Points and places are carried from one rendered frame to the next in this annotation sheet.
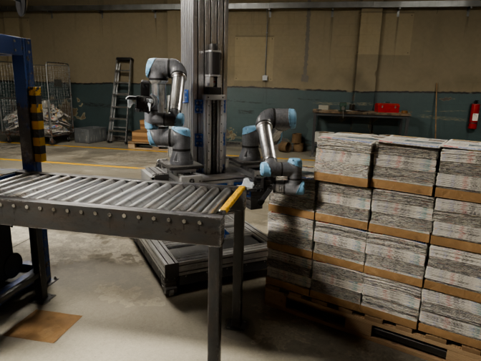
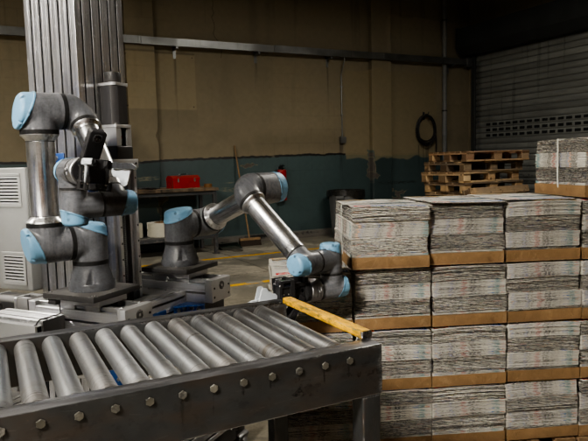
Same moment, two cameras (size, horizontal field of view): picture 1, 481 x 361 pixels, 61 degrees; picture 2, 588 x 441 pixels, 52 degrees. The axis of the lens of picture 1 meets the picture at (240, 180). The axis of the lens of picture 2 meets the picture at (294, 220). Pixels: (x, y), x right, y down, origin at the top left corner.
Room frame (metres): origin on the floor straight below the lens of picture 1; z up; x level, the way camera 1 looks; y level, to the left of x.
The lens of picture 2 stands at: (0.57, 1.06, 1.23)
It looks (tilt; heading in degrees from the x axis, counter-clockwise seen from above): 6 degrees down; 322
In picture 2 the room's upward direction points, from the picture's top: 1 degrees counter-clockwise
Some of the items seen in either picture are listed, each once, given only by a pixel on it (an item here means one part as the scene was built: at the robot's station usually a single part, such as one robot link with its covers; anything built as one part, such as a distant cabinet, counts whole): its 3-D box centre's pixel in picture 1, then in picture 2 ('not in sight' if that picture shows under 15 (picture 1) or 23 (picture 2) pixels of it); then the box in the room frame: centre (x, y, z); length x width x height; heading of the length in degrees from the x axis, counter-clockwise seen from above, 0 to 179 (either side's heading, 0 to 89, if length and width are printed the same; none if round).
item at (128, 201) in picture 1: (138, 197); (149, 356); (1.89, 0.49, 0.77); 0.47 x 0.05 x 0.05; 169
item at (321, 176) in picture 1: (344, 176); (385, 258); (2.10, -0.55, 0.86); 0.29 x 0.16 x 0.04; 57
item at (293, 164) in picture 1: (291, 168); (327, 259); (2.10, -0.27, 0.89); 0.11 x 0.08 x 0.11; 98
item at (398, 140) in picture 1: (413, 140); (451, 199); (2.04, -0.86, 1.06); 0.37 x 0.29 x 0.01; 147
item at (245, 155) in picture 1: (250, 152); (179, 252); (2.79, -0.06, 0.87); 0.15 x 0.15 x 0.10
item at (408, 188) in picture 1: (408, 180); (449, 250); (2.06, -0.87, 0.86); 0.38 x 0.29 x 0.04; 147
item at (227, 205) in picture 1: (233, 198); (322, 315); (1.79, 0.03, 0.81); 0.43 x 0.03 x 0.02; 169
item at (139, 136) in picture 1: (162, 134); not in sight; (8.61, 1.68, 0.28); 1.20 x 0.83 x 0.57; 79
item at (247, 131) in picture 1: (251, 135); (179, 223); (2.79, -0.07, 0.98); 0.13 x 0.12 x 0.14; 98
